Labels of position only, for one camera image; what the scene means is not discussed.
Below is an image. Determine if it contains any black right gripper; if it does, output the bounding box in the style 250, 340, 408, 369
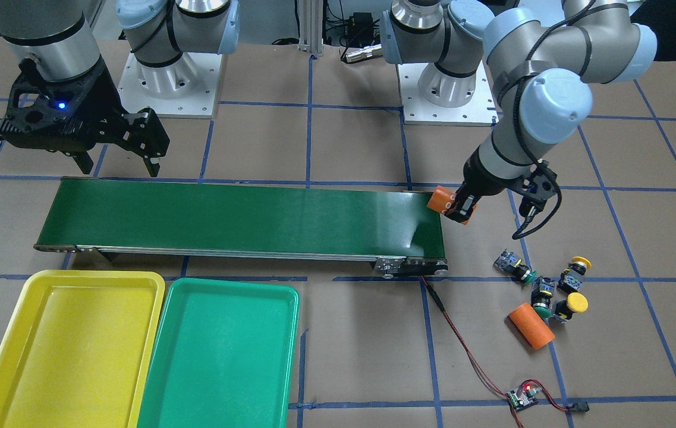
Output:
0, 58, 170, 178

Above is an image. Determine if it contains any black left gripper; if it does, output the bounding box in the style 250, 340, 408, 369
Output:
444, 162, 502, 223

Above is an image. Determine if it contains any orange cylinder with 4680 print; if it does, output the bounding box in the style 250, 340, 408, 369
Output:
427, 186, 479, 225

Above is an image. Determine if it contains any green push button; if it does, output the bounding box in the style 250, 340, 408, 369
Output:
493, 249, 538, 285
530, 276, 556, 320

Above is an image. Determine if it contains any yellow push button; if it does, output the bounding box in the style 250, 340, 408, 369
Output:
549, 292, 589, 323
557, 256, 592, 294

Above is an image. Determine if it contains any plain orange cylinder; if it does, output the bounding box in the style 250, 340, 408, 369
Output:
507, 303, 555, 350

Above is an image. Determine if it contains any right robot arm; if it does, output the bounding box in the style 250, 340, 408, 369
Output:
0, 1, 240, 178

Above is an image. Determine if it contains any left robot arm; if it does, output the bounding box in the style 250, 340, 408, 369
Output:
381, 1, 658, 225

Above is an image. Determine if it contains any green conveyor belt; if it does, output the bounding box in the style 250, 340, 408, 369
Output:
35, 178, 449, 278

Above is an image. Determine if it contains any yellow plastic tray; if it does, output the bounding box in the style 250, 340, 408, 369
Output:
0, 270, 165, 427

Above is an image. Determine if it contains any small controller circuit board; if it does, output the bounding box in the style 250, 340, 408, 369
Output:
507, 383, 543, 412

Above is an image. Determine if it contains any green plastic tray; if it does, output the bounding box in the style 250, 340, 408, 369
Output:
137, 278, 300, 427

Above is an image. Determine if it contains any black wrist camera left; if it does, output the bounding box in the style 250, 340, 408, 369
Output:
511, 167, 557, 218

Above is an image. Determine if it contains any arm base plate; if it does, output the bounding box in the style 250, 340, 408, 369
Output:
117, 52, 226, 119
397, 63, 498, 127

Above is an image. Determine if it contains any red black wire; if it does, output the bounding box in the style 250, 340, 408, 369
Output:
419, 276, 590, 428

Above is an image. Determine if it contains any aluminium frame post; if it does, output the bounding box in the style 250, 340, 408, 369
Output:
296, 0, 326, 58

